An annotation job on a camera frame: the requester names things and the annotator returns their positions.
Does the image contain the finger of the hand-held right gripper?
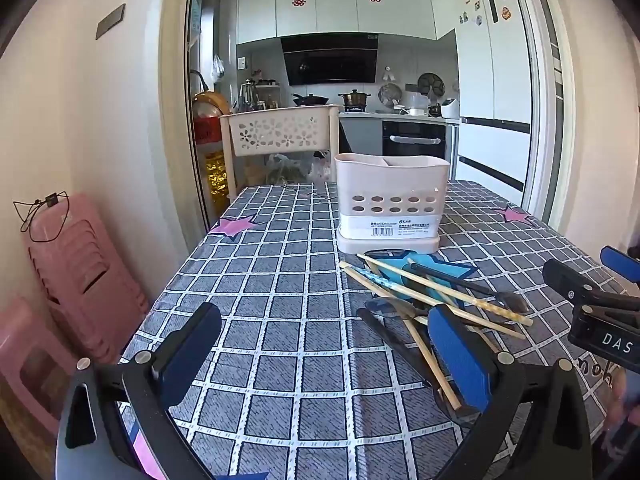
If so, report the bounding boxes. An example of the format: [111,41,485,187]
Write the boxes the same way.
[600,246,640,286]
[542,258,640,311]

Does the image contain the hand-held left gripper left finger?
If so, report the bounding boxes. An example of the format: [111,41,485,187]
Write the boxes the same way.
[54,302,223,480]

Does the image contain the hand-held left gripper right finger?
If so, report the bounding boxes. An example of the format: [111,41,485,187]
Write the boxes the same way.
[427,304,600,480]

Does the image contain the wooden chopstick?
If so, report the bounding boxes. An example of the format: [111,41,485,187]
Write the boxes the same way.
[414,315,502,353]
[356,253,534,325]
[339,261,527,340]
[406,258,456,291]
[404,316,462,410]

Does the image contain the blue patterned chopstick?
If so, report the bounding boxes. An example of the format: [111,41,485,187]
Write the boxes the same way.
[349,266,426,312]

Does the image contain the white plastic utensil holder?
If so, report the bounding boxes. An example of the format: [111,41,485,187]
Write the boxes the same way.
[334,152,447,253]

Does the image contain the person's right hand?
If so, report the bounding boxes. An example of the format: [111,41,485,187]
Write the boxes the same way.
[602,372,640,436]

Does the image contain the checked grey tablecloth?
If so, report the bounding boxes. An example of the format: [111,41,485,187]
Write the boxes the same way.
[117,180,640,480]

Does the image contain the stack of pink stools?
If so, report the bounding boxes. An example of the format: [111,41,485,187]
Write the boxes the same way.
[27,192,151,366]

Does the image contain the small pink plastic stool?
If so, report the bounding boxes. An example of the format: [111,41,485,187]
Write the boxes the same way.
[0,295,81,436]

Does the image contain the golden foil bag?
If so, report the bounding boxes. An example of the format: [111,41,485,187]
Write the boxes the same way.
[206,151,228,203]

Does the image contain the white refrigerator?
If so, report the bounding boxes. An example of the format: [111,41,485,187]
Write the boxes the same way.
[452,0,533,206]

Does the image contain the vegetables in plastic bag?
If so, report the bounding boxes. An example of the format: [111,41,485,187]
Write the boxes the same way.
[267,154,308,184]

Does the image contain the red plastic basket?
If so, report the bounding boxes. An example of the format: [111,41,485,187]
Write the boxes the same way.
[194,116,223,146]

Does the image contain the clear plastic bag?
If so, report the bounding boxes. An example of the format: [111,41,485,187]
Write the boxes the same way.
[307,152,335,183]

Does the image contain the black round rack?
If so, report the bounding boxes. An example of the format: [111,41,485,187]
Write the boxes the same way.
[417,72,446,98]

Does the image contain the grey kitchen base cabinet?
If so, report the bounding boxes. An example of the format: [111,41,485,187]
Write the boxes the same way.
[339,115,383,158]

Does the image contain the golden round tray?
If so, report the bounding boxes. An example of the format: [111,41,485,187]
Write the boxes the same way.
[192,90,233,117]

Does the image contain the steel steamer rack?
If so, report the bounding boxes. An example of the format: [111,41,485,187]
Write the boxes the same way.
[378,82,403,108]

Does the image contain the seasoning bottle rack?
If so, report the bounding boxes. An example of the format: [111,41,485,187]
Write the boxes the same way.
[239,79,281,111]

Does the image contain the steel pot with lid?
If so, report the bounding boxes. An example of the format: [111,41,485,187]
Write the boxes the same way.
[338,89,372,108]

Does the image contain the black range hood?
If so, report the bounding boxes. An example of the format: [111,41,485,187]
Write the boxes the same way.
[280,32,379,87]

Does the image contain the white sliding door frame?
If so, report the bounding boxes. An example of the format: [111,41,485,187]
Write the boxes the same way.
[162,0,576,233]

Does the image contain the black cord with tag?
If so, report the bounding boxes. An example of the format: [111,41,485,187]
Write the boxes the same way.
[12,191,71,243]

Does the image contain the grey wall switch panel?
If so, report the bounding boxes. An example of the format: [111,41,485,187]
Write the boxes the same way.
[96,4,127,40]

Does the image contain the white wall cabinets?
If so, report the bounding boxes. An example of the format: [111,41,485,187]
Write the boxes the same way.
[236,0,438,45]

